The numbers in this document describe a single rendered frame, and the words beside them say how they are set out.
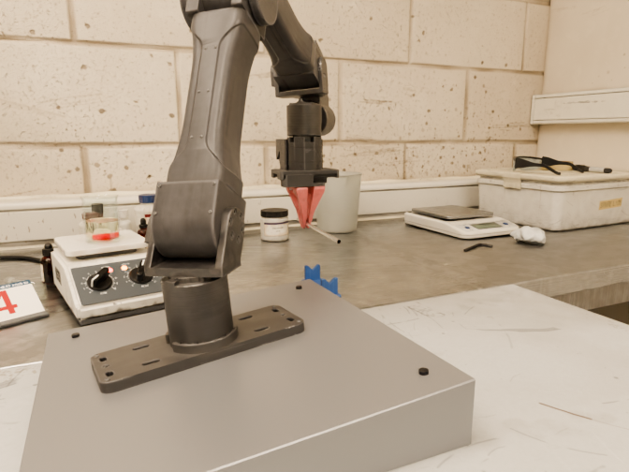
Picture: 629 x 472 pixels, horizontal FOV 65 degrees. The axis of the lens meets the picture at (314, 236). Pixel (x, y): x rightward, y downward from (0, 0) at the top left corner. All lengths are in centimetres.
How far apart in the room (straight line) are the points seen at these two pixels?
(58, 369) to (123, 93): 85
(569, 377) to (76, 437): 47
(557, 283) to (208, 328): 69
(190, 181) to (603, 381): 46
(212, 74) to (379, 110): 101
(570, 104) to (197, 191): 146
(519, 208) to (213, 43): 109
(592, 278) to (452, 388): 68
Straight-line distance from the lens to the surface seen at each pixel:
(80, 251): 77
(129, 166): 127
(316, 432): 36
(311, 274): 82
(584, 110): 175
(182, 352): 48
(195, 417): 40
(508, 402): 52
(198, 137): 50
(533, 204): 144
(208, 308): 46
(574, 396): 56
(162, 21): 131
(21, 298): 81
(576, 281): 103
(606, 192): 154
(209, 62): 54
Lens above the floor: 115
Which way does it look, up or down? 12 degrees down
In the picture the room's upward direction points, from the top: straight up
